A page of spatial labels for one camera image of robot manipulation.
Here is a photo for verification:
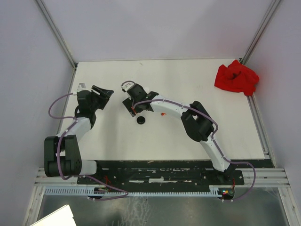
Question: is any black earbud charging case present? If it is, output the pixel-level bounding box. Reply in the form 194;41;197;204
136;116;146;125

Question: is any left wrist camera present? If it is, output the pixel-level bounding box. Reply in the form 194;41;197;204
72;83;87;95

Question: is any white cable duct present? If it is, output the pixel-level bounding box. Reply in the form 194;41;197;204
44;186;222;198

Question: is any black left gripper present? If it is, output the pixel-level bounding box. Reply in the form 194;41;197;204
90;85;114;112

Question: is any aluminium frame post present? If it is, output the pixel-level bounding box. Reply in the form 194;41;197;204
34;0;77;68
240;0;283;65

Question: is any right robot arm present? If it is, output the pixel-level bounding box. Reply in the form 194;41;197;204
121;81;235;184

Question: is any right aluminium frame post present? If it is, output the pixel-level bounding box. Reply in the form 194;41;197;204
240;0;283;65

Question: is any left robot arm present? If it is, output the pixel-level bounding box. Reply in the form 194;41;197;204
44;83;114;184

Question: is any white paper sheet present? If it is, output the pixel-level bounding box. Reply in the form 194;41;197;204
32;205;76;226

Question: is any left aluminium frame post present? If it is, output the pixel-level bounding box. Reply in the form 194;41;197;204
34;0;77;68

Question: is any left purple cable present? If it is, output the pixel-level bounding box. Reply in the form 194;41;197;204
48;93;129;201

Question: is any red cloth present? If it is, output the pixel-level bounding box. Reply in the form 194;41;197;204
214;60;260;96

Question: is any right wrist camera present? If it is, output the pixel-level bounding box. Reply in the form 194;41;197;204
121;82;135;93

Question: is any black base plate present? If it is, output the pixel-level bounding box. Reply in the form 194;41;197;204
77;161;245;186

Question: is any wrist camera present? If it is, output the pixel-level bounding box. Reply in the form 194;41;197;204
72;83;87;95
121;82;135;93

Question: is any aluminium front rail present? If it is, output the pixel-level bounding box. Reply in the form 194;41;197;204
34;167;290;186

